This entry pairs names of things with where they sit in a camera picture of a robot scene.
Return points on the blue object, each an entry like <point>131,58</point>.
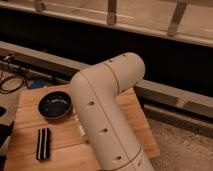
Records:
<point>37,83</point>

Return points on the wooden board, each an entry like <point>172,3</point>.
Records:
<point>69,152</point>

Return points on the white plastic bottle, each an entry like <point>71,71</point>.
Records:
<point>78,123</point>

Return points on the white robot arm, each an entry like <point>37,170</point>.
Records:
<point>93,92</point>

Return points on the dark blue bowl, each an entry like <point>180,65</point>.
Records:
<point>55,105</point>

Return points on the black white striped block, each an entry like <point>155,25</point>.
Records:
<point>43,144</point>

